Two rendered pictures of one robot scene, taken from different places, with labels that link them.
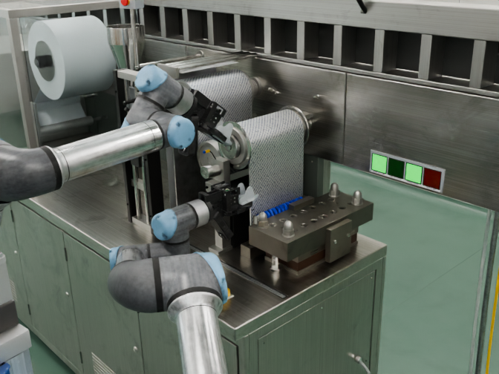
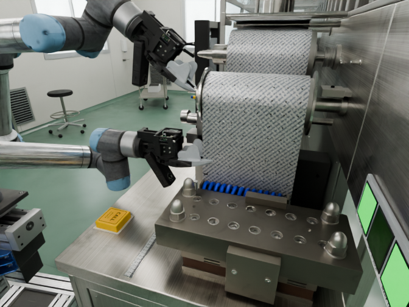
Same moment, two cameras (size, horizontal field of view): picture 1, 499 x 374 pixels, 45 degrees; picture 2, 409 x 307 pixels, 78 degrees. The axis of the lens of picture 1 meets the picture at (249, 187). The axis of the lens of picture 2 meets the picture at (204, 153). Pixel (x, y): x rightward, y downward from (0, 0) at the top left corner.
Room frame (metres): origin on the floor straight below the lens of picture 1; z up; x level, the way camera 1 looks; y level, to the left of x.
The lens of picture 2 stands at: (1.40, -0.53, 1.40)
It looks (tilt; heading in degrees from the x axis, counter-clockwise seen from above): 25 degrees down; 60
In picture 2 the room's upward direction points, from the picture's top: straight up
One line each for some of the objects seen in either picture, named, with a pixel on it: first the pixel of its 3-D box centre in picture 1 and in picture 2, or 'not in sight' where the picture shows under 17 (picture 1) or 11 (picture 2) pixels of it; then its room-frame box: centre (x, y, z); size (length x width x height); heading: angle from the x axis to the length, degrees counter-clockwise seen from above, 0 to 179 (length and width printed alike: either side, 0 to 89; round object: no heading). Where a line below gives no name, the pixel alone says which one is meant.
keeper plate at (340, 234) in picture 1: (338, 240); (251, 276); (1.66, -0.27, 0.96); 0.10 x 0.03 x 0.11; 133
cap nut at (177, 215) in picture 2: (288, 228); (177, 209); (1.57, -0.11, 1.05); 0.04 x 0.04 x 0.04
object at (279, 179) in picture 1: (277, 182); (247, 159); (1.78, -0.09, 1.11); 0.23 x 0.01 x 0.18; 133
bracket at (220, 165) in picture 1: (218, 206); (198, 156); (1.74, 0.10, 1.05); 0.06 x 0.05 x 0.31; 133
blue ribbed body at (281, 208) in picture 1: (281, 209); (242, 193); (1.76, -0.10, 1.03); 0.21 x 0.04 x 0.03; 133
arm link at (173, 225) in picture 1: (174, 222); (112, 142); (1.51, 0.21, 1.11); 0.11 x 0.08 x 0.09; 133
